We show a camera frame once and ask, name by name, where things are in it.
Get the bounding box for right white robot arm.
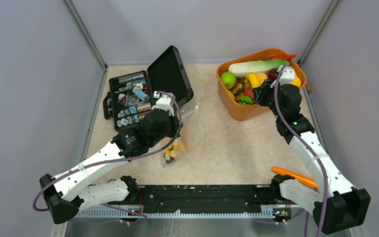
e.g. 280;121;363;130
253;65;371;236

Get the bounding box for yellow bell pepper toy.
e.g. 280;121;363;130
163;140;186;163

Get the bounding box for red chili toy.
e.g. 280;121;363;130
269;54;297;61

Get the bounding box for orange carrot toy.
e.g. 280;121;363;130
271;166;320;192

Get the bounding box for green apple toy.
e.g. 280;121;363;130
220;72;237;90

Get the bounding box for black open case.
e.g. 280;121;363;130
103;45;194;131

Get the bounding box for clear dotted zip bag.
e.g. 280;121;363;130
159;103;204;167

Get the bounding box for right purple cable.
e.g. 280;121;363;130
272;65;329;237

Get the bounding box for dark purple fruit toy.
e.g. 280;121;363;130
267;69;278;81

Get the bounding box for yellow banana toy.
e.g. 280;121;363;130
244;73;263;88

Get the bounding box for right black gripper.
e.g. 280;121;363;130
254;79;284;119

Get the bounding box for purple cable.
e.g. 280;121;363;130
32;91;184;226
272;65;329;237

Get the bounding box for green white cabbage toy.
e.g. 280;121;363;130
228;59;290;77

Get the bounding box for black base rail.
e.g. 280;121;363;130
111;185;303;217

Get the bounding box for orange plastic basket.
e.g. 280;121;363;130
216;48;307;121

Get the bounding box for yellow pear toy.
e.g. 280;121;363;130
291;71;302;88

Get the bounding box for peach toy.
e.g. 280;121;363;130
256;73;267;83

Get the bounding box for green watermelon ball toy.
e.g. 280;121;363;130
236;95;254;106

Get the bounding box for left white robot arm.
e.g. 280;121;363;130
33;91;183;224

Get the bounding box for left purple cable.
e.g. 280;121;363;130
32;91;184;226

